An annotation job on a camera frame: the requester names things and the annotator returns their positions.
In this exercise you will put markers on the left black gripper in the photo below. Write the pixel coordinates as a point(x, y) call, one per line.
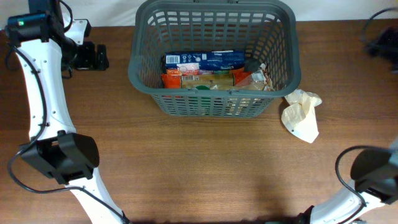
point(90, 63)

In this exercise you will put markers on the orange pasta packet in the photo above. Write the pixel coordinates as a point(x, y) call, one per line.
point(199, 79)

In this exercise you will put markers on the blue carton box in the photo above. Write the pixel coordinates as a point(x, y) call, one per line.
point(215, 60)

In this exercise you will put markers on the clear bread bag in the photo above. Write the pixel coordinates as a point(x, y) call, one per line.
point(258, 80)

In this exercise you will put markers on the grey plastic basket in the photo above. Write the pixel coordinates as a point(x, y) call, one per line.
point(264, 30)

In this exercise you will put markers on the beige paper bag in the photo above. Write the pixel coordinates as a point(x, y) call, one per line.
point(299, 117)

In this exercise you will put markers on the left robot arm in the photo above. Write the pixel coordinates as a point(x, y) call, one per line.
point(47, 45)

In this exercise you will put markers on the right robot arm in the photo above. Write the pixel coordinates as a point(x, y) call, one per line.
point(373, 185)

